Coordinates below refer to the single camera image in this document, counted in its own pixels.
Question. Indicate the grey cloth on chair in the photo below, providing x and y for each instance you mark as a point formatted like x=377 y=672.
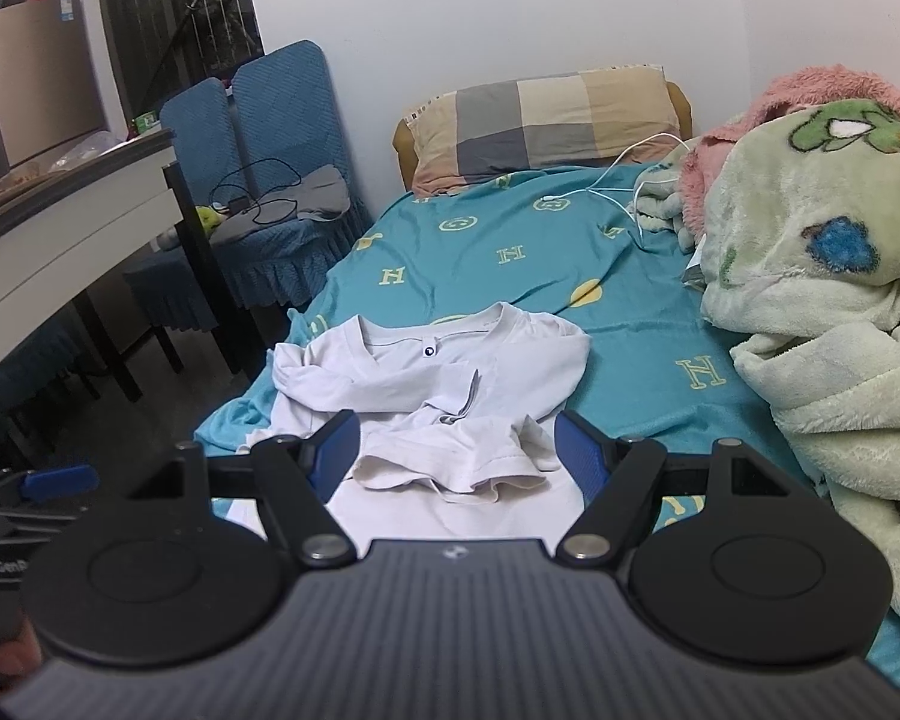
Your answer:
x=321 y=196

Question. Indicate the checkered pillow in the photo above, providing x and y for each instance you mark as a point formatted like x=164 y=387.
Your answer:
x=587 y=118

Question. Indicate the green and pink fleece blanket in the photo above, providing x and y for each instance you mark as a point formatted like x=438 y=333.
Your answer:
x=794 y=209

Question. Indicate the white desk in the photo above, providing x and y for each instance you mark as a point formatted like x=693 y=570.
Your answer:
x=61 y=235

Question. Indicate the blue covered chair near bed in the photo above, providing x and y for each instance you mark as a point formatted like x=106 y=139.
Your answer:
x=289 y=123

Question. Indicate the white t-shirt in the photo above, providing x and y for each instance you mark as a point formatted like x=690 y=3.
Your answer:
x=456 y=423

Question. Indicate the cardboard box on desk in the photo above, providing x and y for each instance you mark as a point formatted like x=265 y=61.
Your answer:
x=49 y=96

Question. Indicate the blue fingertip of the left gripper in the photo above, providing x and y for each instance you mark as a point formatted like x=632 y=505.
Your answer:
x=67 y=481

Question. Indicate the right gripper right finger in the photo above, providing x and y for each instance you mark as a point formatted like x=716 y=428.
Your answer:
x=618 y=479

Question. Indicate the person's left hand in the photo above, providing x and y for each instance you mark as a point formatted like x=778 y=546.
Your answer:
x=20 y=656

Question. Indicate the blue covered chair far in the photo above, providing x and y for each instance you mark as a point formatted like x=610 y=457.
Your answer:
x=206 y=149

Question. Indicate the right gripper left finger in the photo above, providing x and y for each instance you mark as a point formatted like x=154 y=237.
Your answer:
x=295 y=478

